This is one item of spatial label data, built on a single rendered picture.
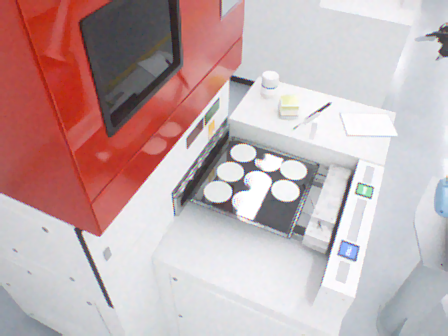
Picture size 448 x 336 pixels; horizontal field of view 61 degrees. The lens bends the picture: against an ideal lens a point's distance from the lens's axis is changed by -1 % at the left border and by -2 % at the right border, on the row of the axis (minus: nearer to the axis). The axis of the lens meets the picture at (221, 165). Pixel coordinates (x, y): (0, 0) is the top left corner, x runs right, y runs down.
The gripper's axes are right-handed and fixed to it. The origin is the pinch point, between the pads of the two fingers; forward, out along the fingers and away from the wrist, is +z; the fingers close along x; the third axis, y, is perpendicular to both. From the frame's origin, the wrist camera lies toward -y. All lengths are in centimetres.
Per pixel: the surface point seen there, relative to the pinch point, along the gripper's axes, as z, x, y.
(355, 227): -11, 13, -97
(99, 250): -4, 76, -139
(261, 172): 18, 38, -86
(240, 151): 26, 46, -80
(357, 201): -7, 12, -87
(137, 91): -29, 90, -109
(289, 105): 15, 41, -57
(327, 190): 7, 16, -82
